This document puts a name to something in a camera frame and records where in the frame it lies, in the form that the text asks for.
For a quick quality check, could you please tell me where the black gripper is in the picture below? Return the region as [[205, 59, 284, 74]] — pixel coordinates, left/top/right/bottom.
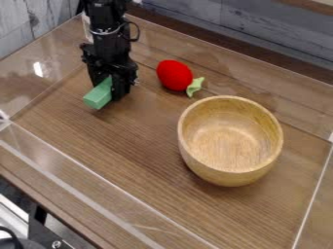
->
[[78, 26, 137, 101]]

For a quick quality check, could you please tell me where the green rectangular block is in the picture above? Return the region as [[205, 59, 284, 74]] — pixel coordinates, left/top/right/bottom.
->
[[82, 77, 112, 110]]

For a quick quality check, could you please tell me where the brown wooden bowl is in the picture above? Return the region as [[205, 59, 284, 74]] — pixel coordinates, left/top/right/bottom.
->
[[176, 95, 283, 187]]

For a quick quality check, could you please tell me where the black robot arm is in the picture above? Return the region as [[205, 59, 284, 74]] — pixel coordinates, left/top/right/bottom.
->
[[78, 0, 140, 100]]

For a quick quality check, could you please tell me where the red plush strawberry toy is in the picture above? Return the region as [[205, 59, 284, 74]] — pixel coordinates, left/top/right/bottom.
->
[[156, 60, 205, 97]]

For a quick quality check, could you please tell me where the clear acrylic corner bracket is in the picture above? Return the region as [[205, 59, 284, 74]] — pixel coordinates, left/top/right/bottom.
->
[[81, 11, 93, 43]]

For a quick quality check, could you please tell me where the black table leg mount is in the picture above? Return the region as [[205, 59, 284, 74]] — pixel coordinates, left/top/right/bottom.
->
[[26, 205, 73, 249]]

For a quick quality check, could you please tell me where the black cable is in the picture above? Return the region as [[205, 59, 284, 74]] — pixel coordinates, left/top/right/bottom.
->
[[0, 226, 23, 249]]

